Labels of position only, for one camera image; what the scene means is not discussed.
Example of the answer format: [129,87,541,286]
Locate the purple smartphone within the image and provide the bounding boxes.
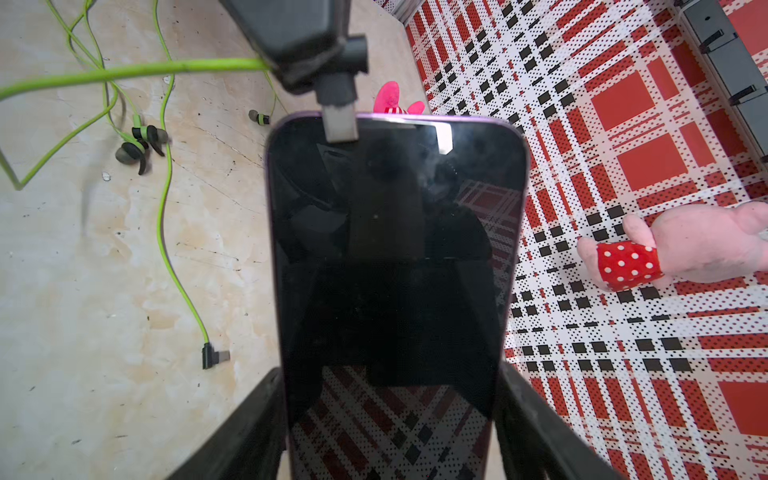
[265,114,530,479]

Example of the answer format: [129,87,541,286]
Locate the green wired earphones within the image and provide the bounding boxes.
[0,32,370,192]
[41,0,289,371]

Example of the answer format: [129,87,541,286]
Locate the pink pig plush toy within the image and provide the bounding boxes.
[577,201,767,292]

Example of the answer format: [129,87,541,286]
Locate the black hook rail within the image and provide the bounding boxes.
[673,1,767,170]

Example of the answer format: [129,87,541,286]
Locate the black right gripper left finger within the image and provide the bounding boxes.
[170,367,286,479]

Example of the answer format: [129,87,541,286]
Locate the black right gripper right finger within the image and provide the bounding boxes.
[494,363,622,480]

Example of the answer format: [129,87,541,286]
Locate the pink white plush toy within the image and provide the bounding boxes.
[373,81,426,115]

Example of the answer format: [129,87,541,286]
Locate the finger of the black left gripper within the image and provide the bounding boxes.
[222,0,354,95]

